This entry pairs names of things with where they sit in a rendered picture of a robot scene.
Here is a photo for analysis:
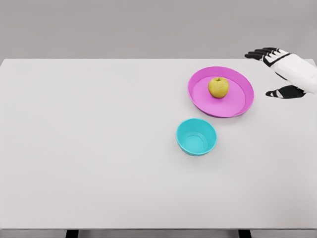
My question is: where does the blue bowl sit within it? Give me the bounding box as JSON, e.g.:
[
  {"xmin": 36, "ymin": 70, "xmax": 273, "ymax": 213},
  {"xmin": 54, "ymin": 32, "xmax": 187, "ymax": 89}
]
[{"xmin": 176, "ymin": 118, "xmax": 218, "ymax": 157}]

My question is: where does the yellow-green apple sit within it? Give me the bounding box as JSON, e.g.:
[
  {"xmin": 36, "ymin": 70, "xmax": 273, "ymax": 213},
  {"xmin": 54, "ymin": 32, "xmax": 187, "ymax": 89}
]
[{"xmin": 208, "ymin": 77, "xmax": 230, "ymax": 99}]

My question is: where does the pink plate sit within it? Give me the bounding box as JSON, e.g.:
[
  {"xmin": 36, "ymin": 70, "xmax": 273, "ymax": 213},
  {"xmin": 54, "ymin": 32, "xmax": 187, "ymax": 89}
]
[{"xmin": 187, "ymin": 66, "xmax": 255, "ymax": 118}]

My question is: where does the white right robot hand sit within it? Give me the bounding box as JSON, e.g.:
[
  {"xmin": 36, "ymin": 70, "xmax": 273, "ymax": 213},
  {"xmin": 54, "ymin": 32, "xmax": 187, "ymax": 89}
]
[{"xmin": 244, "ymin": 47, "xmax": 317, "ymax": 99}]

